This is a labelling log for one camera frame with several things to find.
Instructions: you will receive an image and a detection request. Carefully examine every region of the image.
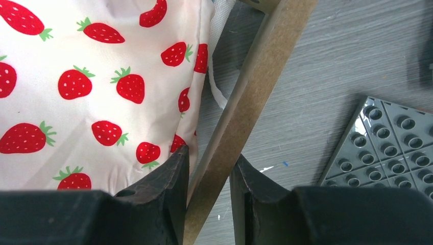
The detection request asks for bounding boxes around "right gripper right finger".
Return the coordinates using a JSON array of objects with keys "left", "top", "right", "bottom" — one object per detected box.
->
[{"left": 230, "top": 156, "right": 432, "bottom": 244}]

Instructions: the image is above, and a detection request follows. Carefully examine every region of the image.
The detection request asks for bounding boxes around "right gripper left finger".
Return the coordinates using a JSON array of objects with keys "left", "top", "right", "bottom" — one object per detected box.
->
[{"left": 1, "top": 145, "right": 189, "bottom": 244}]

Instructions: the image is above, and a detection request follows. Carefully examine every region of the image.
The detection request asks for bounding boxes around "strawberry print ruffled blanket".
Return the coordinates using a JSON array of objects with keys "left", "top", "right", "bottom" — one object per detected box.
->
[{"left": 1, "top": 1, "right": 234, "bottom": 193}]

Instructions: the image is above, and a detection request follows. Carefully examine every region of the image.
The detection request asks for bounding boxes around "wooden pet bed frame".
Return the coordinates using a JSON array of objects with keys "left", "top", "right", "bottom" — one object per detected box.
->
[{"left": 183, "top": 0, "right": 317, "bottom": 244}]

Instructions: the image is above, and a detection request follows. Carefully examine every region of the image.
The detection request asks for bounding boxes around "black perforated pad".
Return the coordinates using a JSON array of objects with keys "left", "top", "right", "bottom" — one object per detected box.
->
[{"left": 318, "top": 96, "right": 432, "bottom": 199}]

